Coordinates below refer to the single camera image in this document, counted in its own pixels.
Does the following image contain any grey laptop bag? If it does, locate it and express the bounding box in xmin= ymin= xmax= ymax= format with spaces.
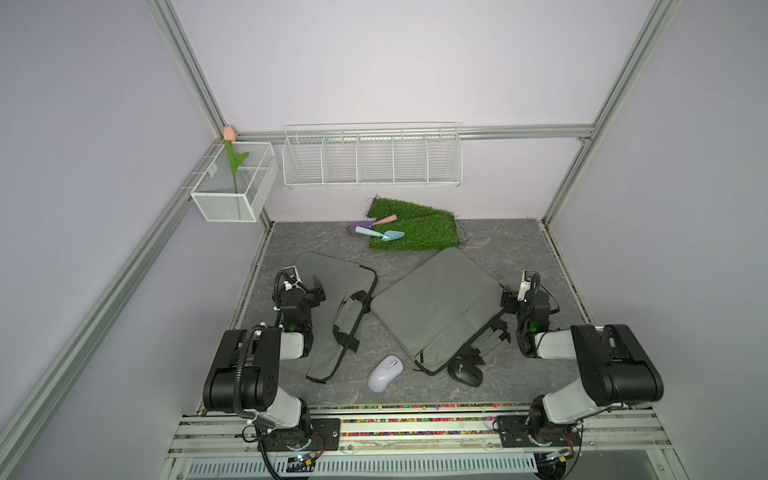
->
xmin=272 ymin=252 xmax=378 ymax=383
xmin=370 ymin=248 xmax=514 ymax=376

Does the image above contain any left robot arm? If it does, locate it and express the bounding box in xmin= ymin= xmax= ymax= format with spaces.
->
xmin=202 ymin=266 xmax=326 ymax=437

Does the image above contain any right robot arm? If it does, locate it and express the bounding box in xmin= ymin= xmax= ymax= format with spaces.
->
xmin=494 ymin=270 xmax=664 ymax=447

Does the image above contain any black computer mouse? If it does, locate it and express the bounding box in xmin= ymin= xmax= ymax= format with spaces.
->
xmin=447 ymin=358 xmax=484 ymax=388

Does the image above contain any white computer mouse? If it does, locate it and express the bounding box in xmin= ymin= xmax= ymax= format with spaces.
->
xmin=367 ymin=355 xmax=404 ymax=393

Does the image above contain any purple pink garden trowel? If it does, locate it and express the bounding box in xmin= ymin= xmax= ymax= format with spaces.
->
xmin=347 ymin=215 xmax=398 ymax=233

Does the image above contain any teal garden trowel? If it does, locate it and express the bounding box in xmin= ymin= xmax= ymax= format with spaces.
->
xmin=353 ymin=226 xmax=405 ymax=242

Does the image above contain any small white mesh basket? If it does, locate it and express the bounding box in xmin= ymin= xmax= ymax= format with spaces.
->
xmin=191 ymin=141 xmax=279 ymax=223

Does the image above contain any green artificial grass mat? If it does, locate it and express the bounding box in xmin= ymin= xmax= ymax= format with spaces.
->
xmin=366 ymin=197 xmax=460 ymax=251

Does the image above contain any pink artificial tulip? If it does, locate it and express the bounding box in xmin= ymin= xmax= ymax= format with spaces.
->
xmin=222 ymin=126 xmax=250 ymax=194

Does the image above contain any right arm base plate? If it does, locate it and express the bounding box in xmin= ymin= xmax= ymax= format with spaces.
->
xmin=492 ymin=415 xmax=582 ymax=449

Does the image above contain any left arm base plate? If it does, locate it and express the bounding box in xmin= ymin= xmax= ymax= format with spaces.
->
xmin=262 ymin=417 xmax=341 ymax=453

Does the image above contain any aluminium front rail frame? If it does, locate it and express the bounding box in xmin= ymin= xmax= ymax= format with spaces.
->
xmin=160 ymin=403 xmax=687 ymax=479

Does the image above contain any long white wire basket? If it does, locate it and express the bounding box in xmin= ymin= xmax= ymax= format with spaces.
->
xmin=283 ymin=135 xmax=464 ymax=188

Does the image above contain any white vented cable duct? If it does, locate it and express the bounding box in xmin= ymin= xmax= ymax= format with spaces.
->
xmin=186 ymin=452 xmax=538 ymax=479

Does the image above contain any aluminium wall rail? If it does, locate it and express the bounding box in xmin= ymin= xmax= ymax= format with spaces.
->
xmin=237 ymin=122 xmax=596 ymax=142

